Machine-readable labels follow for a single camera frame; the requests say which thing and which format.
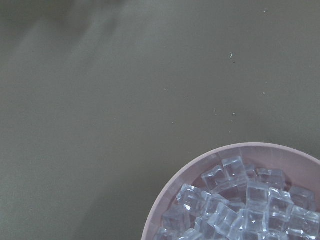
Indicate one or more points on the pile of clear ice cubes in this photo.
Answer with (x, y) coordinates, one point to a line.
(241, 202)

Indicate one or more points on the pink bowl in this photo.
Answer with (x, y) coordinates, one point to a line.
(300, 169)

